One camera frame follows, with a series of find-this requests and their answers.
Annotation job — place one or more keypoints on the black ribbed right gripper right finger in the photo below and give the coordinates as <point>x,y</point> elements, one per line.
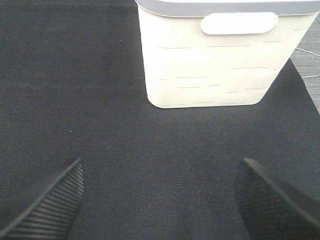
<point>273,209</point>

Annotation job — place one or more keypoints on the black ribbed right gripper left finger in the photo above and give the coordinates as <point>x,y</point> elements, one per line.
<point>47,209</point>

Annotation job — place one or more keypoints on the black fabric table mat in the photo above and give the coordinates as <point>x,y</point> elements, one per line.
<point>72,86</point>

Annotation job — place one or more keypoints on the white plastic basket grey rim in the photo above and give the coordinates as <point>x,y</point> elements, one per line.
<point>207,53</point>

